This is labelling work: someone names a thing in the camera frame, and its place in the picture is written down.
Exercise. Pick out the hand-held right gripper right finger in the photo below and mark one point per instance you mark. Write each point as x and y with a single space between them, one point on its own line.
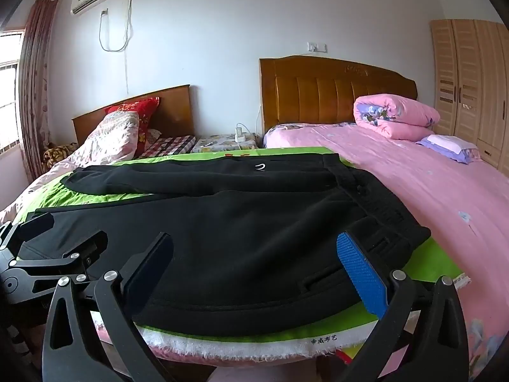
360 272

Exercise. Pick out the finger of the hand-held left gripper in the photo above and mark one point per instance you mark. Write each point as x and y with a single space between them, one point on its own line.
85 250
34 229

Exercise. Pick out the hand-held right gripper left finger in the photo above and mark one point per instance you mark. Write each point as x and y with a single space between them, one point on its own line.
148 268

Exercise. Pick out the black pants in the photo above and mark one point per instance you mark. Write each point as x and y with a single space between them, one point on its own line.
246 230

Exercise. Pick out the green printed cloth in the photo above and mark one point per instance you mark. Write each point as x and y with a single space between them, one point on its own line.
433 256

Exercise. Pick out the brown patterned blanket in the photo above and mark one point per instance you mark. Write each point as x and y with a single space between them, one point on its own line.
57 153

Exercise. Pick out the pink white floral quilt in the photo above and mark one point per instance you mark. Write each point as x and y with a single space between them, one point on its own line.
107 139

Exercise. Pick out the red checked bed sheet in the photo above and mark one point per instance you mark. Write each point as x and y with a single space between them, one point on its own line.
171 145

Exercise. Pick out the pink patterned curtain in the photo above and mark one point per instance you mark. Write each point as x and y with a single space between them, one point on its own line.
35 87

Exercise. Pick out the window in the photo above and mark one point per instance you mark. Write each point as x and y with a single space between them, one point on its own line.
8 87

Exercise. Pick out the cloth-covered nightstand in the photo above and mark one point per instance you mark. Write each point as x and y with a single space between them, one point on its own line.
218 143

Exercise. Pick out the red pillow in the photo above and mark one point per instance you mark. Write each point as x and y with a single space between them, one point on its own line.
137 111

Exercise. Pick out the purple pillow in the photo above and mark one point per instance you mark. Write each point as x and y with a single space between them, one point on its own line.
449 147

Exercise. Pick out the white charger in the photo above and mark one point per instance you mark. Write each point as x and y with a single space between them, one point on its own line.
240 135

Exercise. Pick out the small wooden headboard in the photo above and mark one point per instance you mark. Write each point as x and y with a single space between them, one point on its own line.
175 107

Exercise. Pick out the pink folded quilt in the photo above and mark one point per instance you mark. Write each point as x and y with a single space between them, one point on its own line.
397 113

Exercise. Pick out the large wooden headboard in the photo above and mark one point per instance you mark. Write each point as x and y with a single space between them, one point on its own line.
314 91

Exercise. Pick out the light wooden wardrobe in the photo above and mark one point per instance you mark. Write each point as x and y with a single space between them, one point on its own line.
473 95

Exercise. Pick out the white wall socket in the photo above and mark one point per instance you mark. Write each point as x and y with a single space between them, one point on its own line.
317 47

